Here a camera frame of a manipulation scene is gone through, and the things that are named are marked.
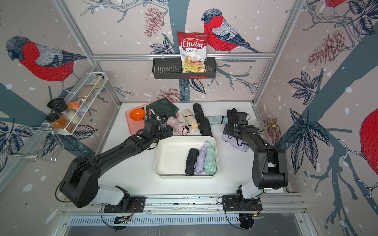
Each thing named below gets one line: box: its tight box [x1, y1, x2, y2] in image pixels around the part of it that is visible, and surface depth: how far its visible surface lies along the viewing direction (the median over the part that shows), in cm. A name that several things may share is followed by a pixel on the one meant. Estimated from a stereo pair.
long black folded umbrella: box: [192, 103, 214, 138], surface depth 106 cm
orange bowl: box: [129, 108, 146, 122], surface depth 110 cm
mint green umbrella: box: [203, 144, 218, 177], surface depth 83 cm
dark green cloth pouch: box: [146, 97, 179, 123], surface depth 120 cm
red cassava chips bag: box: [177, 31, 209, 74], surface depth 85 cm
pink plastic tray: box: [125, 106, 180, 135], surface depth 109 cm
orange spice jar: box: [45, 112, 75, 134], surface depth 62 cm
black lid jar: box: [46, 97, 68, 113], surface depth 63 cm
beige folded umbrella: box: [181, 109, 199, 130], surface depth 108 cm
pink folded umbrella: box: [166, 116, 190, 136], surface depth 100 cm
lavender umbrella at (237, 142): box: [221, 134, 250, 153], surface depth 93 cm
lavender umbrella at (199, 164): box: [193, 140, 209, 175], surface depth 85 cm
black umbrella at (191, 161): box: [184, 147, 199, 176], surface depth 87 cm
